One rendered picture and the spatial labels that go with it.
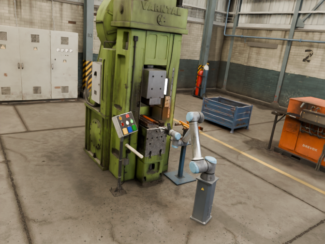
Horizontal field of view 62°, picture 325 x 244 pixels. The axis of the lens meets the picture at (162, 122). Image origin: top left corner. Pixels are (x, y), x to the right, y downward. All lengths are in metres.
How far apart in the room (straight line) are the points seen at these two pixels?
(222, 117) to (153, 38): 4.14
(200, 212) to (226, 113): 4.26
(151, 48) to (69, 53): 5.17
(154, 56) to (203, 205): 2.15
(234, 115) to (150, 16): 4.19
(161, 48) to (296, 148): 3.86
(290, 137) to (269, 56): 5.72
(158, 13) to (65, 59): 5.31
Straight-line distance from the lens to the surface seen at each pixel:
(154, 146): 4.16
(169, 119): 4.43
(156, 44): 4.01
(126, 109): 3.94
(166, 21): 4.05
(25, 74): 8.66
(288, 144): 6.62
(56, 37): 8.74
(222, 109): 7.54
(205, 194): 3.51
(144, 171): 4.27
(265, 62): 11.81
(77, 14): 9.58
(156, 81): 3.92
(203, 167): 3.29
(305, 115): 6.20
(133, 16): 3.77
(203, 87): 11.10
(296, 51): 11.15
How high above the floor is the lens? 2.22
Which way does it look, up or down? 17 degrees down
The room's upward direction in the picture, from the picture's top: 6 degrees clockwise
